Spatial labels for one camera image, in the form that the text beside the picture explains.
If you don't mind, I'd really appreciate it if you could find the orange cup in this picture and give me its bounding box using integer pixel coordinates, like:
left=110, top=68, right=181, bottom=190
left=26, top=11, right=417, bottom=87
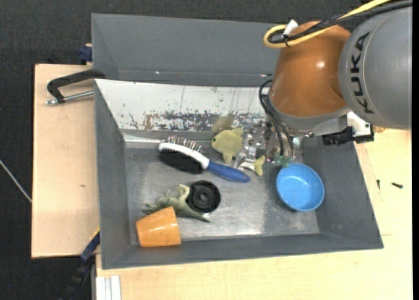
left=135, top=206, right=183, bottom=248

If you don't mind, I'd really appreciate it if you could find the grey metal bin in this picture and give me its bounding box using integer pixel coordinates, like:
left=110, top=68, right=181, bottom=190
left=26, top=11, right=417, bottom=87
left=90, top=12, right=384, bottom=270

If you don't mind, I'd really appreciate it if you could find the black cylinder on white bracket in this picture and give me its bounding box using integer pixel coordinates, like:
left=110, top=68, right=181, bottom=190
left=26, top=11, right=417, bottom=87
left=314, top=111, right=374, bottom=147

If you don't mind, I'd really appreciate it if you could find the yellow-green toy fish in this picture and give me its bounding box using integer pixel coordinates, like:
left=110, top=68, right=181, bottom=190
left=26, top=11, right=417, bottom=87
left=211, top=127, right=266, bottom=177

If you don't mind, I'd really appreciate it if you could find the green toy lizard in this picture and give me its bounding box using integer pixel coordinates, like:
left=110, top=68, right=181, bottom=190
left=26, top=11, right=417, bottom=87
left=141, top=183, right=211, bottom=223

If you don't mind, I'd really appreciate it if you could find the blue bowl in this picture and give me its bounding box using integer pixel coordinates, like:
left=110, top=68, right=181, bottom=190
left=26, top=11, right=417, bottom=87
left=276, top=162, right=325, bottom=212

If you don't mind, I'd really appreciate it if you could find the pale wood flat board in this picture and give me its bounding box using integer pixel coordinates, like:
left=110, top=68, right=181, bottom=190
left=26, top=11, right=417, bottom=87
left=31, top=64, right=102, bottom=259

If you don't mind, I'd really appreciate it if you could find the black round ribbed disc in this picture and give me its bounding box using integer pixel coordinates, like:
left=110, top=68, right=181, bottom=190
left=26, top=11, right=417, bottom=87
left=187, top=179, right=222, bottom=214

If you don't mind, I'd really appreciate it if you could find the white and blue hairbrush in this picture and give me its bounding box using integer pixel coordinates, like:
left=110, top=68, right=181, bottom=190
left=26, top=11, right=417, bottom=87
left=158, top=137, right=251, bottom=184

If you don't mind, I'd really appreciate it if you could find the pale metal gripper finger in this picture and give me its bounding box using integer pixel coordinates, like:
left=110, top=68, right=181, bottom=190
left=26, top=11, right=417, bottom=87
left=244, top=126, right=263, bottom=146
left=232, top=146, right=260, bottom=171

